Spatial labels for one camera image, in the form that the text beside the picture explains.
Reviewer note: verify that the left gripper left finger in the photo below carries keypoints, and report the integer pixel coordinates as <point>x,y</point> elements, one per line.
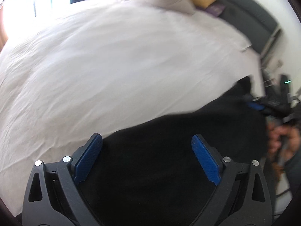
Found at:
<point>84,157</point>

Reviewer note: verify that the person's right dark sleeve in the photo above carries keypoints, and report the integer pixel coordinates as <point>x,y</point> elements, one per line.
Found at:
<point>293,172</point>

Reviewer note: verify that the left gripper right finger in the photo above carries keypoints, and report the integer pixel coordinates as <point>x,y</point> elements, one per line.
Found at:
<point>209,159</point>

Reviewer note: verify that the dark grey headboard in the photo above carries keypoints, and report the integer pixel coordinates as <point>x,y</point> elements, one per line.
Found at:
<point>254,22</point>

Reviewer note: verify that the black denim pants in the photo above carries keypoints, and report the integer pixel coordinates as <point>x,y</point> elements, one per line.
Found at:
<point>149,174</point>

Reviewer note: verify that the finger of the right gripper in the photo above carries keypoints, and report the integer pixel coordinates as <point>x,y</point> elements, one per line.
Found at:
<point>256,103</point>

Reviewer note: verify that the white bed sheet mattress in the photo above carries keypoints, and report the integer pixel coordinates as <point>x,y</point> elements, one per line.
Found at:
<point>105,65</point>

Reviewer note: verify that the purple pillow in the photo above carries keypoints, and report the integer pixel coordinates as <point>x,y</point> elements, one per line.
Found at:
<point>215,9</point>

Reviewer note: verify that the person's right hand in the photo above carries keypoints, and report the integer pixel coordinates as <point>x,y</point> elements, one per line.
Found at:
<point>284,146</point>

